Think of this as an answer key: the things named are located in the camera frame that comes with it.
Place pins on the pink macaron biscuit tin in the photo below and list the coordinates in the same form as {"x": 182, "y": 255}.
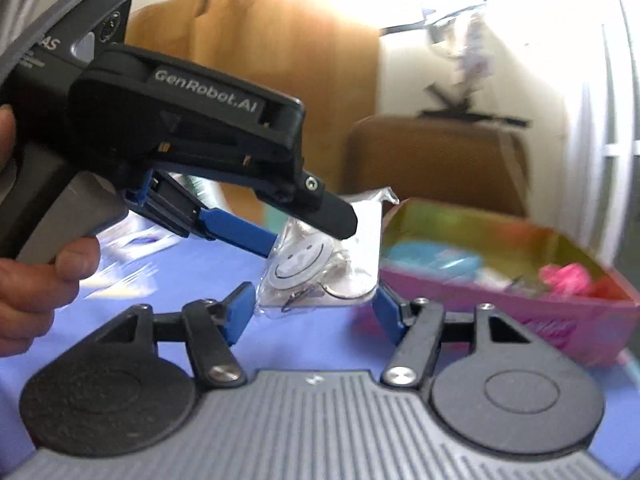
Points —
{"x": 591, "y": 331}

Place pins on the black tape cross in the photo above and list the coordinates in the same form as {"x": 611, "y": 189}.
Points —
{"x": 461, "y": 110}

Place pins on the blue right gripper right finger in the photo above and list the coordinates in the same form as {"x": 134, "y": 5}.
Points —
{"x": 394, "y": 313}

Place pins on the wooden panel door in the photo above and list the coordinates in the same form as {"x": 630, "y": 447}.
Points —
{"x": 298, "y": 47}

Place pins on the pink knitted soft toy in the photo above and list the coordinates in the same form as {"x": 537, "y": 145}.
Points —
{"x": 572, "y": 280}

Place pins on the blue plastic case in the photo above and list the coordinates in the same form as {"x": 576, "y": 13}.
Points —
{"x": 432, "y": 258}

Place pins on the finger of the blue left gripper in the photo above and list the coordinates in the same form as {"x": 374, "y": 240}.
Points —
{"x": 324, "y": 210}
{"x": 164, "y": 201}

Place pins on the clear packet with smiley keyring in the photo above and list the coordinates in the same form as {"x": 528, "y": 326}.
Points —
{"x": 308, "y": 270}

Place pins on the brown wooden chair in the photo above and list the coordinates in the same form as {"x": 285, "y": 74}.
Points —
{"x": 446, "y": 160}

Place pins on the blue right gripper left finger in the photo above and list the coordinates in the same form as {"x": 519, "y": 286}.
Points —
{"x": 232, "y": 314}

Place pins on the person's left hand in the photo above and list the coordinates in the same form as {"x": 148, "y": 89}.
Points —
{"x": 30, "y": 293}

